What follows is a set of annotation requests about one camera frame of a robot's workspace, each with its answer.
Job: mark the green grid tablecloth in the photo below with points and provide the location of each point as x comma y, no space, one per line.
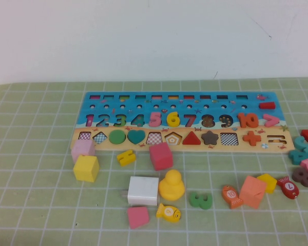
41,210

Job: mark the orange fish number ten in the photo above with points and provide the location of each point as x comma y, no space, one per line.
231,196

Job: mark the pink number five piece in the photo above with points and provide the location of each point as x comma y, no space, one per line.
155,120

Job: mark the red wooden cube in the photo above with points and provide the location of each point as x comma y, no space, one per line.
161,156

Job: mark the red minus sign block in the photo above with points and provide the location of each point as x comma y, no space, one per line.
267,105

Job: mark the orange plus sign piece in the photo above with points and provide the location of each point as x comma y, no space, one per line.
252,138

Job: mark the yellow fish number nine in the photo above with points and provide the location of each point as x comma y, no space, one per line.
168,212

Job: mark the blue number puzzle board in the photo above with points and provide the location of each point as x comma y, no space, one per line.
228,149

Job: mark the pink greater-than sign piece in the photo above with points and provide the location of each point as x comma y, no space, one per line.
273,120

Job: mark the white charger plug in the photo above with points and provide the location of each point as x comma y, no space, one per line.
143,191

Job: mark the green circle piece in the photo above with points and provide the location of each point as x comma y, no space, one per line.
117,137

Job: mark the orange number ten piece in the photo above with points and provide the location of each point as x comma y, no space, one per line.
252,121

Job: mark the brown number eight piece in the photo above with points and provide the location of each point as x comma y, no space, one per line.
303,177

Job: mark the brown star piece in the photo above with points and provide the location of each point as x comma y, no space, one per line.
210,138

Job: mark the yellow wooden cube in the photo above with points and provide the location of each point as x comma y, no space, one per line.
86,169

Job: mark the green number three piece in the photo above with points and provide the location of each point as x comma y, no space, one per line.
201,201

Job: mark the pink trapezoid piece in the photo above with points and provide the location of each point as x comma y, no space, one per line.
138,217

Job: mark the teal heart piece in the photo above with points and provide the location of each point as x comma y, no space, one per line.
136,136

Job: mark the teal number two piece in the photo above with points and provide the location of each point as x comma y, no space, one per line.
304,144

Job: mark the yellow diamond piece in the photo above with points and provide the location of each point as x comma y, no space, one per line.
270,182

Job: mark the yellow equals sign piece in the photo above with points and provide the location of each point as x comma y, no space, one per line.
125,158

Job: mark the orange wooden cube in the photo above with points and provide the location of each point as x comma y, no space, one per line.
252,192

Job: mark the yellow number six piece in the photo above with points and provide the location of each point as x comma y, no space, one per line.
173,120

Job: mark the yellow rubber duck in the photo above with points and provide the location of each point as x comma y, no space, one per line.
171,188

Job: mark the red fish piece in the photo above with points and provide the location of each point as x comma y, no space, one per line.
288,188

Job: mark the teal number four piece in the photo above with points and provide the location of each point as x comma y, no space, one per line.
297,156

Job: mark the red triangle piece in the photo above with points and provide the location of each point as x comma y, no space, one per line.
191,140

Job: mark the light pink wooden cube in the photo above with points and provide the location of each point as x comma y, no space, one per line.
82,148

